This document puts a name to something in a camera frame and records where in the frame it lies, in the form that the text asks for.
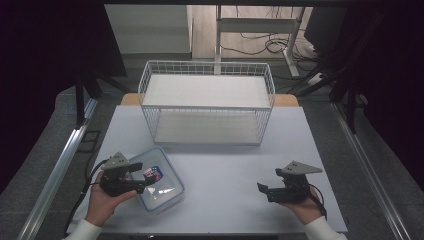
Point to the person's right hand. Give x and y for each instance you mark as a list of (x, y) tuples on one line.
[(308, 210)]

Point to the dark box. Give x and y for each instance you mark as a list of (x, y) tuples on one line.
[(325, 30)]

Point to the white desk frame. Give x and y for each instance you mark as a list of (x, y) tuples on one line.
[(256, 25)]

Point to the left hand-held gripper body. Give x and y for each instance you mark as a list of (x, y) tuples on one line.
[(115, 183)]

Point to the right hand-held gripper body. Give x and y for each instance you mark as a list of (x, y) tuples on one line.
[(291, 191)]

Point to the blue red snack packet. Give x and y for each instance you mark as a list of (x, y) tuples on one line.
[(157, 173)]

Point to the black metal stand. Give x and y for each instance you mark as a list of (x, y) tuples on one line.
[(350, 106), (79, 100)]

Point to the dark curtain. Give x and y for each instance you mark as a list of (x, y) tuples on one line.
[(40, 66), (393, 83)]

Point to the white power strip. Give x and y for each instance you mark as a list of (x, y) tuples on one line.
[(316, 78)]

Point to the white cabinet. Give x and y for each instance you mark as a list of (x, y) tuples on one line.
[(150, 30)]

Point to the person's left hand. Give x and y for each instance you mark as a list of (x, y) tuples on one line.
[(101, 205)]

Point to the clear plastic container blue rim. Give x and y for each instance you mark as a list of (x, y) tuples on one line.
[(166, 198)]

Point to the aluminium rail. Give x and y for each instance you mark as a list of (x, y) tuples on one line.
[(63, 156), (366, 166)]

